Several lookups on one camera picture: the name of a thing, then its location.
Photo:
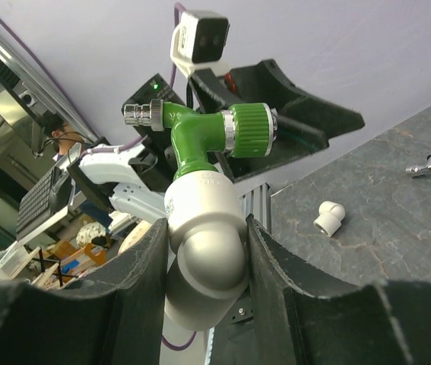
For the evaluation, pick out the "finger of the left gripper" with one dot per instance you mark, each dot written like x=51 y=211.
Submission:
x=305 y=123
x=214 y=93

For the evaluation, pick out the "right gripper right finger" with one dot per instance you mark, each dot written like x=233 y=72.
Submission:
x=306 y=316

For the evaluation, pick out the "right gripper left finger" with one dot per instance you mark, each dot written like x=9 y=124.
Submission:
x=114 y=315

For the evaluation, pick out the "green water faucet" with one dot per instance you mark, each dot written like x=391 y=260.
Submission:
x=243 y=130

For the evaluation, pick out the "white elbow fitting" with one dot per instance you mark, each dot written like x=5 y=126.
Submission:
x=207 y=233

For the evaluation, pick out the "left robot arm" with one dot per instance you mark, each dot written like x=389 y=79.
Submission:
x=111 y=176

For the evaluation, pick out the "white elbow fitting left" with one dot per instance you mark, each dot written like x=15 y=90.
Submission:
x=330 y=216

